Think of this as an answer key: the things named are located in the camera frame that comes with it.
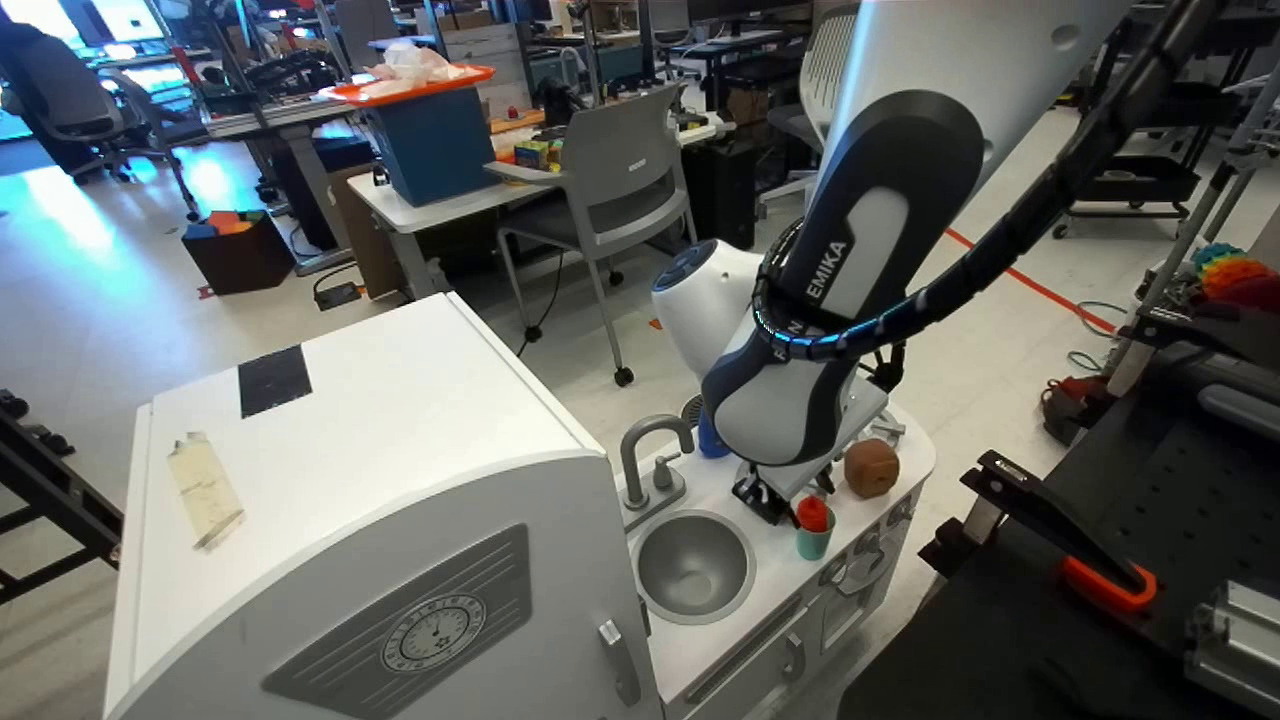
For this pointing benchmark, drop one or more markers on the dark office chair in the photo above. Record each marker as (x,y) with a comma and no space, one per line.
(63,95)

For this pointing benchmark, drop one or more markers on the grey toy faucet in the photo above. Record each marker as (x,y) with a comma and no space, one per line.
(640,460)

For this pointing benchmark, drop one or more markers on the black square sticker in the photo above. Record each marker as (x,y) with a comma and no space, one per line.
(272,381)

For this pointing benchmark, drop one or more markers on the black crate with orange items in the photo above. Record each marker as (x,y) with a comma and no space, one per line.
(239,246)

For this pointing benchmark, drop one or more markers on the clear plastic bag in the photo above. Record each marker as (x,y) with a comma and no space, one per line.
(405,60)

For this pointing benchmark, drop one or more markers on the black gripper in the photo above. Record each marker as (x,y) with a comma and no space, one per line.
(762,500)

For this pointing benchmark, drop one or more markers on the paper label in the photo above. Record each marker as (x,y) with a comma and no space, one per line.
(200,487)

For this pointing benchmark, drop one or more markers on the white toy kitchen unit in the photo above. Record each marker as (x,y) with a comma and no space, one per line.
(385,441)

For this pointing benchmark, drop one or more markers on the grey plastic chair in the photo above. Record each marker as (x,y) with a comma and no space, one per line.
(601,172)

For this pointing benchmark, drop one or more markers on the blue storage bin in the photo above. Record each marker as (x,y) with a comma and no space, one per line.
(433,141)

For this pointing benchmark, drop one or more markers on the teal blue plastic cup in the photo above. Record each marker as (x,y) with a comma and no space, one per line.
(814,545)

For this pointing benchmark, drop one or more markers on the aluminium extrusion bar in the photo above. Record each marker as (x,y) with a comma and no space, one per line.
(1234,641)

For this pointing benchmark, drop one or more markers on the colourful toy pile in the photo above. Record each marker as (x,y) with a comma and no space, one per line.
(1234,281)

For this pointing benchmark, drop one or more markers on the orange bin lid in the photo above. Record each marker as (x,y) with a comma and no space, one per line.
(415,83)

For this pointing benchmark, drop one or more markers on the black metal rack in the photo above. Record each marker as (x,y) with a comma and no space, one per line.
(42,495)

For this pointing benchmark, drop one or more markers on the white office table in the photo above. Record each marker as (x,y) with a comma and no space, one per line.
(424,200)

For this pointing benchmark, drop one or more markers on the grey toy sink bowl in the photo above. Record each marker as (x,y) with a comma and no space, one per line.
(691,565)

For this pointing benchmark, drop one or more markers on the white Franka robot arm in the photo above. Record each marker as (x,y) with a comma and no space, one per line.
(922,83)

